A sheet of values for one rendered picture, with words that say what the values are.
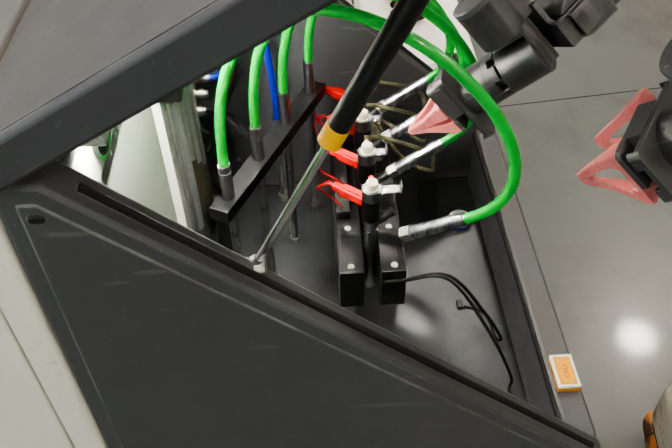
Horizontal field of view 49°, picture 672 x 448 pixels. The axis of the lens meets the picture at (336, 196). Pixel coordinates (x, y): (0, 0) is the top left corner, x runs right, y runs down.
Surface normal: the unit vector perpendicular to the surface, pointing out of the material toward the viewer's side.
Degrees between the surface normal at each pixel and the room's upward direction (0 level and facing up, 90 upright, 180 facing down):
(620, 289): 0
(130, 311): 90
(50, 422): 90
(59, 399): 90
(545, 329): 0
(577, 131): 0
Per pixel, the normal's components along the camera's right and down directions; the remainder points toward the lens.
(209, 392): 0.05, 0.69
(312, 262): -0.02, -0.72
